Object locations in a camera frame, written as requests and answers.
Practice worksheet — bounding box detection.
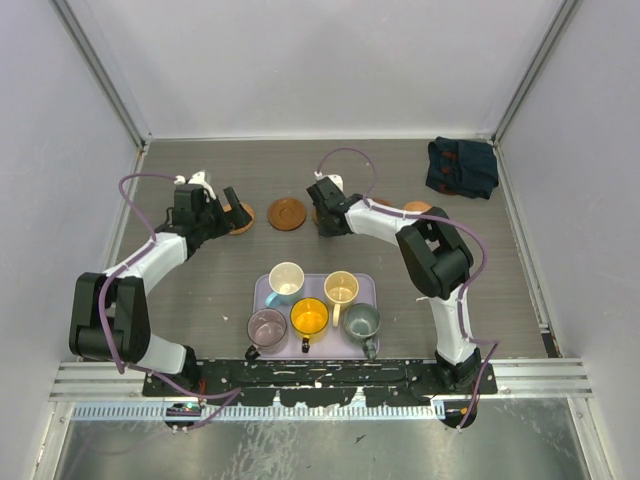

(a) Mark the woven rattan coaster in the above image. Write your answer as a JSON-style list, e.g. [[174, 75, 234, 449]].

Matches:
[[222, 202, 256, 236], [403, 201, 432, 213]]

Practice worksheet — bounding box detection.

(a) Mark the cream mug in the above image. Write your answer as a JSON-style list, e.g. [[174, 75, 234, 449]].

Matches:
[[324, 271, 360, 328]]

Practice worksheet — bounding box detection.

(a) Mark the grey green mug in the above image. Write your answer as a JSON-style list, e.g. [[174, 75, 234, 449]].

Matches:
[[341, 303, 381, 360]]

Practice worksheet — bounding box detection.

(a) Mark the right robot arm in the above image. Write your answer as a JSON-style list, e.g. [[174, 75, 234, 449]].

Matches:
[[307, 176, 481, 394]]

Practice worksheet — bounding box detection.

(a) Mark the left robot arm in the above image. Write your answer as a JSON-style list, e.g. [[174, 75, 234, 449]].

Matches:
[[69, 177, 252, 396]]

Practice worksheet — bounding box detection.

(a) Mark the white and blue mug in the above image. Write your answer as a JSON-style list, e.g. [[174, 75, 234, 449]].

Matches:
[[265, 262, 305, 308]]

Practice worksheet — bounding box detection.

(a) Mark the purple glass mug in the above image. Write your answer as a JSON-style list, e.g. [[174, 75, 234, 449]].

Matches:
[[245, 308, 288, 361]]

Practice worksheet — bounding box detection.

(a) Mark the yellow mug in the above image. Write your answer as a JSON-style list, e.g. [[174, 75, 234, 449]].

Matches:
[[289, 297, 329, 354]]

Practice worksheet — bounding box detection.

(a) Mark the lavender plastic tray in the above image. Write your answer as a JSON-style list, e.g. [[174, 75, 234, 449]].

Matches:
[[253, 273, 377, 360]]

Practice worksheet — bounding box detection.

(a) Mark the dark blue folded cloth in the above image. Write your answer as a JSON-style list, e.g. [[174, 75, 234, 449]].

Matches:
[[425, 137, 499, 200]]

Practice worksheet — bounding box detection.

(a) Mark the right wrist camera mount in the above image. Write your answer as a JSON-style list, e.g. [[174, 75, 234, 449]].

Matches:
[[314, 171, 344, 191]]

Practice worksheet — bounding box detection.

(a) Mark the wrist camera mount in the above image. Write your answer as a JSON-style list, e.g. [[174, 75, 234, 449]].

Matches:
[[314, 171, 344, 191], [173, 170, 217, 200]]

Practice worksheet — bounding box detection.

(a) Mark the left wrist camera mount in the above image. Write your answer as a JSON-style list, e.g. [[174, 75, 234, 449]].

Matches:
[[173, 170, 217, 200]]

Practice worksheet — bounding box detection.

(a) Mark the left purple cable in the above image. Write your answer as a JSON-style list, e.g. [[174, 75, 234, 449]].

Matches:
[[99, 172, 241, 432]]

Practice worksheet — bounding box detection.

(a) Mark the purple cable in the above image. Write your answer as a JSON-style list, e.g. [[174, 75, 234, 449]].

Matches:
[[99, 172, 241, 432], [314, 147, 501, 431]]

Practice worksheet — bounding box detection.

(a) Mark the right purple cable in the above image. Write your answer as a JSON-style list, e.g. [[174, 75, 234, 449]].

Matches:
[[314, 147, 501, 431]]

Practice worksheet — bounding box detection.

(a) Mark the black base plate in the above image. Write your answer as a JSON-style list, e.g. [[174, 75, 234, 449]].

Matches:
[[142, 357, 499, 409]]

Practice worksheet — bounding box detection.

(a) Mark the aluminium frame rail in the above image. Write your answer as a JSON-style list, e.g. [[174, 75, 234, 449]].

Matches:
[[50, 358, 593, 401]]

